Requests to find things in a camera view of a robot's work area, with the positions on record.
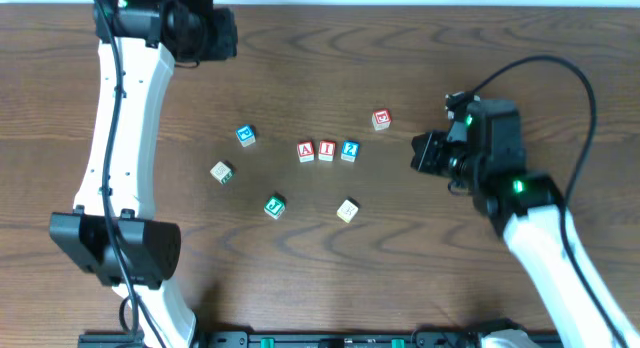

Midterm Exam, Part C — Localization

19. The blue letter P block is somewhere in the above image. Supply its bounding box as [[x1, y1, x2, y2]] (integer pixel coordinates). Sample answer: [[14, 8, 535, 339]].
[[235, 125, 256, 147]]

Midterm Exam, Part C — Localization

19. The red letter E block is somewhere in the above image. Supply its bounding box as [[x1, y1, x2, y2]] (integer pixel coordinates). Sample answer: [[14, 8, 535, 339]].
[[371, 109, 392, 131]]

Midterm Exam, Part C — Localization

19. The red letter A block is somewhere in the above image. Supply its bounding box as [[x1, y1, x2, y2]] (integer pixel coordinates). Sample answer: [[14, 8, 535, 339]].
[[297, 141, 315, 163]]

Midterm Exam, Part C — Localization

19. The plain yellow wooden block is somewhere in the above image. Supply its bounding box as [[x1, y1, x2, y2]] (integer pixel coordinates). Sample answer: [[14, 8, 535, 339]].
[[336, 199, 359, 223]]

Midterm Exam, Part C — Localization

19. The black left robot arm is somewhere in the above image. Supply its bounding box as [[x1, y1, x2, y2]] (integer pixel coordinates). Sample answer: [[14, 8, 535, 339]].
[[49, 0, 238, 347]]

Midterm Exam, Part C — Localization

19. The blue number 2 block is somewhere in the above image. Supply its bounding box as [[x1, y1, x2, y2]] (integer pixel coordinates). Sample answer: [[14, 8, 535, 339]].
[[341, 140, 360, 162]]

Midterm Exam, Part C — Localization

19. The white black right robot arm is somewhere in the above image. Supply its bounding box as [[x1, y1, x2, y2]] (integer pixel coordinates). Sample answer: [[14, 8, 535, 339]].
[[411, 92, 639, 347]]

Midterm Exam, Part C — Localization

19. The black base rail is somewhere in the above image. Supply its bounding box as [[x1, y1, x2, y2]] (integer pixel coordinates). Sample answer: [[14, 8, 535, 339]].
[[72, 331, 563, 348]]

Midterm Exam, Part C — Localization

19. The green letter R block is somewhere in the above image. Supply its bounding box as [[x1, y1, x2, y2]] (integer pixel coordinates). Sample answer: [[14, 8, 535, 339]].
[[210, 161, 234, 185]]

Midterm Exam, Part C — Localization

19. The red letter I block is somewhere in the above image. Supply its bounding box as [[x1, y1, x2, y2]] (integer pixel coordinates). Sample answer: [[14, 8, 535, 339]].
[[318, 140, 336, 162]]

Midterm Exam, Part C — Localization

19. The green letter J block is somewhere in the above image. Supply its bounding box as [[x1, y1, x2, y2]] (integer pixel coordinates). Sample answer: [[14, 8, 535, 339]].
[[264, 195, 286, 220]]

